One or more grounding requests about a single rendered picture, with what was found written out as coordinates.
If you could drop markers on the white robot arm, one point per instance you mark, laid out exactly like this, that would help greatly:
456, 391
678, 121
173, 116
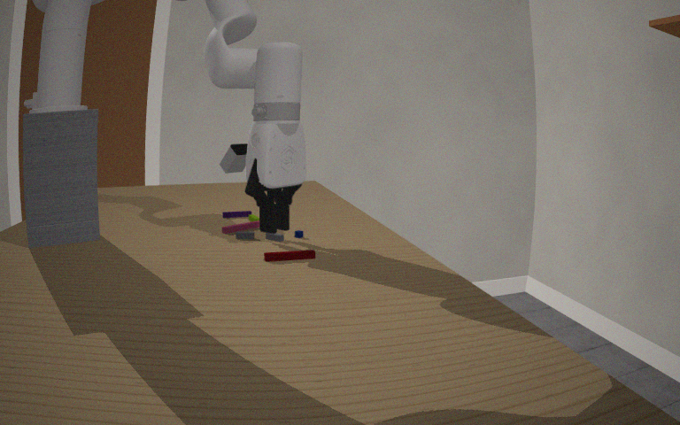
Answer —
276, 84

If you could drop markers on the purple rod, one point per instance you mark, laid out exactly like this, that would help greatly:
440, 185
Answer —
236, 214

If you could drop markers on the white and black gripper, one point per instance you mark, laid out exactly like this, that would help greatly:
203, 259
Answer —
276, 159

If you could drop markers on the pink rod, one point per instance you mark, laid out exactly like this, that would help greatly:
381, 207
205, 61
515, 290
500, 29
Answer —
240, 227

